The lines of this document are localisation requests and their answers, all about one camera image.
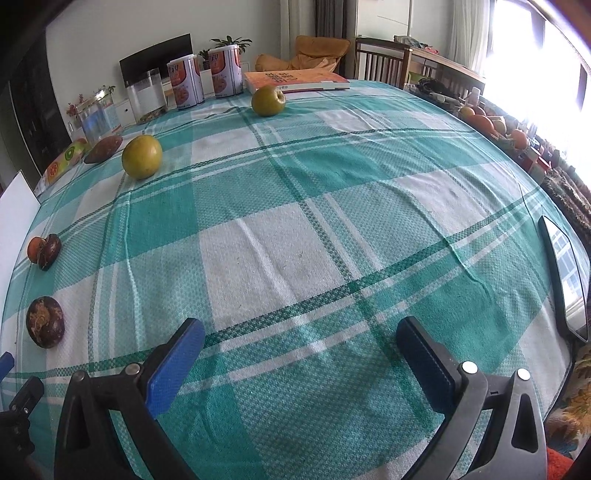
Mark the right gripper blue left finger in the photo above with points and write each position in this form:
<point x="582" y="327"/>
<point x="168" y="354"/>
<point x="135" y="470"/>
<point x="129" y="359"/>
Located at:
<point x="87" y="444"/>

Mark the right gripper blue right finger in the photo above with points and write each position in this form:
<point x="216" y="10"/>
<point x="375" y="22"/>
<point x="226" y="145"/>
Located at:
<point x="513" y="445"/>

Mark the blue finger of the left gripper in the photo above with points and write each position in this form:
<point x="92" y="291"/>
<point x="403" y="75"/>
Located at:
<point x="27" y="397"/>
<point x="6" y="364"/>

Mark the dark mangosteen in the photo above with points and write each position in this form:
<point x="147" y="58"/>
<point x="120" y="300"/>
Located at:
<point x="45" y="322"/>
<point x="48" y="252"/>

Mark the small orange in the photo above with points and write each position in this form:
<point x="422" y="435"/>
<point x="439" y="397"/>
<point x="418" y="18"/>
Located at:
<point x="34" y="247"/>

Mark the green apple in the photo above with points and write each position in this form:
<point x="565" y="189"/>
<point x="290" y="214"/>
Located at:
<point x="268" y="101"/>
<point x="141" y="158"/>

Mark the orange fuzzy cloth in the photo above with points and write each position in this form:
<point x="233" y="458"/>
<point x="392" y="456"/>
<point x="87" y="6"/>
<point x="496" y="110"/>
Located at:
<point x="558" y="465"/>

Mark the white cardboard box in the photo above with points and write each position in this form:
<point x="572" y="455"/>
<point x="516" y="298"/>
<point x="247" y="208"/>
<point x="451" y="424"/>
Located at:
<point x="18" y="208"/>

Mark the black smartphone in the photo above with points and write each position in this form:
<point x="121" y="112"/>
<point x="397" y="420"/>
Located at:
<point x="567" y="282"/>

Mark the fruit print pouch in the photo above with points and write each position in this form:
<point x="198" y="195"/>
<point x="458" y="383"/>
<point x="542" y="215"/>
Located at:
<point x="64" y="162"/>

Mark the dark bookshelf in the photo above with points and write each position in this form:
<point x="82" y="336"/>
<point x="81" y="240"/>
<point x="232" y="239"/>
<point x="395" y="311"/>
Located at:
<point x="33" y="133"/>

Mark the far reddish sweet potato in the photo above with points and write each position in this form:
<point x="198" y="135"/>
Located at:
<point x="103" y="150"/>

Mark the red flower vase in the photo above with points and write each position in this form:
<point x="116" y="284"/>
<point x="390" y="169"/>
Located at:
<point x="73" y="110"/>

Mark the clear jar gold lid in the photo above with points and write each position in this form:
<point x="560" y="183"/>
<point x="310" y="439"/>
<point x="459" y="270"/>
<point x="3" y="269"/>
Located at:
<point x="98" y="116"/>

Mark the clear canister black lid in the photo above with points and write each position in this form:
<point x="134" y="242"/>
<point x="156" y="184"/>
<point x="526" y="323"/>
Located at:
<point x="146" y="97"/>

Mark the teal plaid tablecloth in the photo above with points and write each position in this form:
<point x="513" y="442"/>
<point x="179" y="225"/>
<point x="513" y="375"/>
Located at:
<point x="299" y="241"/>

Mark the tray of mixed fruit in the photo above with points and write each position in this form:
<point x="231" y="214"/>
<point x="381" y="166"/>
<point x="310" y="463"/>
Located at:
<point x="497" y="128"/>

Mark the left red white can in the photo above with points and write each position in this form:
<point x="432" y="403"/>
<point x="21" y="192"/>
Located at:
<point x="185" y="80"/>

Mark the red white can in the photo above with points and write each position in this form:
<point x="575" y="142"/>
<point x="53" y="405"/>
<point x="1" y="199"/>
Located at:
<point x="185" y="80"/>
<point x="226" y="71"/>

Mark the black television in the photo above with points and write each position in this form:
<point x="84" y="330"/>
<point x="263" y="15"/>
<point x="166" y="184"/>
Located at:
<point x="135" y="66"/>

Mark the right red white can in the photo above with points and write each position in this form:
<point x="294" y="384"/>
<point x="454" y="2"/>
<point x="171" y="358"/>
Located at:
<point x="226" y="71"/>

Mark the large potted plant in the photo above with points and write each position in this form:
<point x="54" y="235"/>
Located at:
<point x="241" y="42"/>

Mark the orange book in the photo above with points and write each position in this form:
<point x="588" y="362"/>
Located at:
<point x="292" y="81"/>

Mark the wooden chair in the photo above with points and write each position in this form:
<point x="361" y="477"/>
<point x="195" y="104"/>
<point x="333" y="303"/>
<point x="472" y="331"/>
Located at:
<point x="382" y="61"/>

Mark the orange lounge chair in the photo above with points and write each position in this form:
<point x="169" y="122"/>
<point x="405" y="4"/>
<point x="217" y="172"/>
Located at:
<point x="310" y="53"/>

